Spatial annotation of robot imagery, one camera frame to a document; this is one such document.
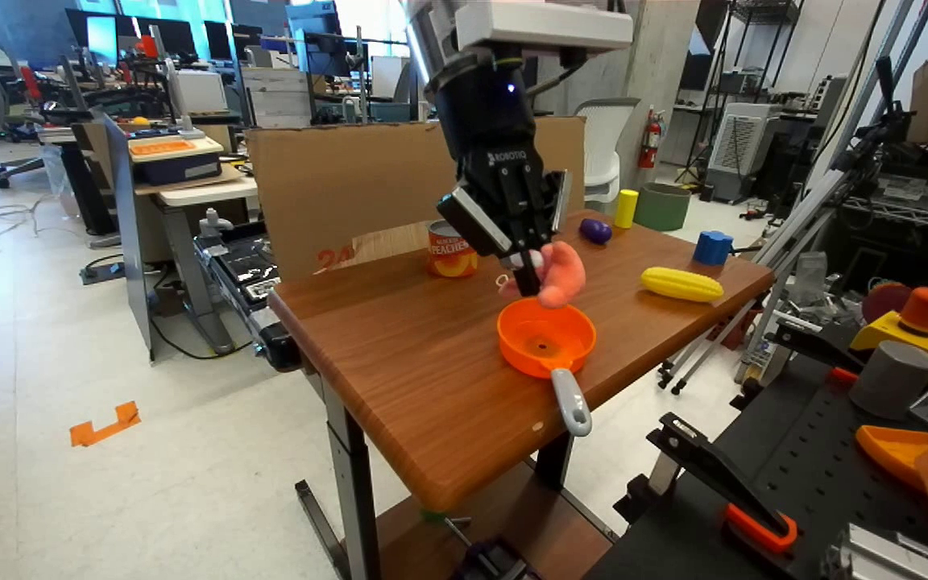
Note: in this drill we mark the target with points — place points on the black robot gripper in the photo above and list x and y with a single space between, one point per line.
503 198

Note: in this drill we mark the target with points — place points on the pink toy figure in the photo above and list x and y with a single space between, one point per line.
561 276

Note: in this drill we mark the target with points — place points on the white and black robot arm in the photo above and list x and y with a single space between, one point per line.
441 31

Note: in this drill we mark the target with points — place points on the purple toy eggplant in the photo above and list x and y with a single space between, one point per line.
597 228

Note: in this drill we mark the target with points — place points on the yellow corn toy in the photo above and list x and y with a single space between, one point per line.
681 283

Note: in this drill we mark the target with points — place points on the yellow and orange toy block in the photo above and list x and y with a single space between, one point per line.
906 322

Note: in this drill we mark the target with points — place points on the orange labelled tin can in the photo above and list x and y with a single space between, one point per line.
450 252

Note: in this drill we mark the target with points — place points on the yellow cylinder block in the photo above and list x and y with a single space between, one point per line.
626 208

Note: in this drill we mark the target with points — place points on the wooden table with metal legs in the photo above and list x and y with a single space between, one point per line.
427 423

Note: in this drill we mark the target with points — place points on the green storage bin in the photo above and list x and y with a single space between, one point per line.
660 208

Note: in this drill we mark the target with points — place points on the red fire extinguisher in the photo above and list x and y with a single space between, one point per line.
653 138

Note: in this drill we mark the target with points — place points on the white office chair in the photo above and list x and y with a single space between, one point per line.
602 122

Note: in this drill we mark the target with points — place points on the blue cube block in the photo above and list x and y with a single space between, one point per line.
712 248

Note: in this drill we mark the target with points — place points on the cardboard back panel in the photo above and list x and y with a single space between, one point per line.
343 198

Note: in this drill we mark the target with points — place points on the black perforated workbench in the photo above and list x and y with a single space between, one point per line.
797 446

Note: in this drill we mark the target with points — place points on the grey side desk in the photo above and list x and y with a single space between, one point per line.
179 236

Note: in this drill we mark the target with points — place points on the grey cylinder cup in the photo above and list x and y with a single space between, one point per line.
890 381

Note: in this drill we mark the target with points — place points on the black box with orange top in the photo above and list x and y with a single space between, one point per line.
170 157

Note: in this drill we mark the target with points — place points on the orange pan with grey handle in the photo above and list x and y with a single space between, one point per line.
548 343

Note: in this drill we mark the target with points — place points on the orange handled black clamp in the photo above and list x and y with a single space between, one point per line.
681 446

